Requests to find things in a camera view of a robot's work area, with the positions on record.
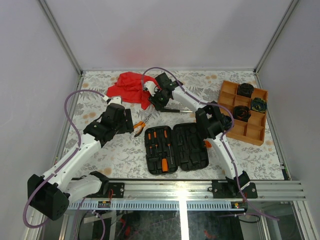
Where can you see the orange handled needle-nose pliers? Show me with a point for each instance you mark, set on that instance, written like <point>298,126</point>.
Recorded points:
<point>139,127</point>

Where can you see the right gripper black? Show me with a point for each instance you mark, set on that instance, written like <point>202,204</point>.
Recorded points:
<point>157,105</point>

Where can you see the black orange rolled cloth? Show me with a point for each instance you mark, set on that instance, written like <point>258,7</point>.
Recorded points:
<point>241,113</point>

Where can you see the orange handled tool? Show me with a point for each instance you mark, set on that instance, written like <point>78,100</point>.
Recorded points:
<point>164,165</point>

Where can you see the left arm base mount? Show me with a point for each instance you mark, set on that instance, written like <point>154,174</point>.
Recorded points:
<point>112,190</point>

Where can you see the small orange black screwdriver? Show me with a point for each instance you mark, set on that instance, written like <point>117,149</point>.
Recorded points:
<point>155,141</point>

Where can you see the black plastic tool case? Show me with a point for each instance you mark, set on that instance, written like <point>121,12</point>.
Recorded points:
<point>188,148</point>

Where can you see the wooden compartment tray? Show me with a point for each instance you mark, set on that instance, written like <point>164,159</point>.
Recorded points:
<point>248,106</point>

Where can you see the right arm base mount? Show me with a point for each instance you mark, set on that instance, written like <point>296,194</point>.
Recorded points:
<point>222,189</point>

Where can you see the dark rolled cloth top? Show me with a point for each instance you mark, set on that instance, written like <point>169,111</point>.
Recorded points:
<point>245,90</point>

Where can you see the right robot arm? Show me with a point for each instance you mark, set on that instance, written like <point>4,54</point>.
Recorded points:
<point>213,123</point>

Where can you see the steel claw hammer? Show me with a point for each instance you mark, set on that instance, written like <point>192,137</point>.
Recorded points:
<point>170,110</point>

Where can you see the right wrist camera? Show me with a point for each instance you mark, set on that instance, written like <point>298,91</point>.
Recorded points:
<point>151,87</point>

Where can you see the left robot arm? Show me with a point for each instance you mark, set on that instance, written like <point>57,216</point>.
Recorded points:
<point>52,192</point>

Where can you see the red crumpled cloth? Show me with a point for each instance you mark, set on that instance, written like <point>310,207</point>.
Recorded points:
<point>129,88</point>

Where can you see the blue green rolled cloth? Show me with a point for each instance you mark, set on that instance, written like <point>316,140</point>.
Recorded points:
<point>258,105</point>

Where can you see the aluminium front rail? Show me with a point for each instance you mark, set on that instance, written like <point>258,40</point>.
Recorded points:
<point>154,189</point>

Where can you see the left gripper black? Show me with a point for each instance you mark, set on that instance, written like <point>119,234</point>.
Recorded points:
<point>128,127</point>

